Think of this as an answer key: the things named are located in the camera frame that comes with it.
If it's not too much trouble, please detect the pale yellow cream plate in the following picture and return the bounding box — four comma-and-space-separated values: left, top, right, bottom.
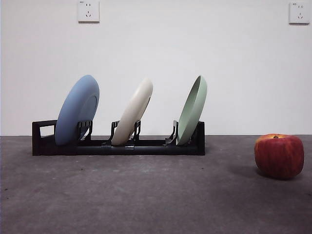
111, 77, 154, 146

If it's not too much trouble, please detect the red apple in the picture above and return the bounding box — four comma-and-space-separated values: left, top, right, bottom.
254, 133, 305, 180

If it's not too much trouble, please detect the black plastic plate rack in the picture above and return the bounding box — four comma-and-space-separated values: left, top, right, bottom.
32, 119, 206, 156

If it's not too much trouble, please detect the green plate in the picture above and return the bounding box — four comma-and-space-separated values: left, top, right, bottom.
177, 75, 208, 147

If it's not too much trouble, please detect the blue plate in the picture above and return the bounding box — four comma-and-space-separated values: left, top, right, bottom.
55, 74, 100, 147

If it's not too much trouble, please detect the white wall socket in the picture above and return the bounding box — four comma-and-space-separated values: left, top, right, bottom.
288, 1, 307, 25
78, 0, 100, 24

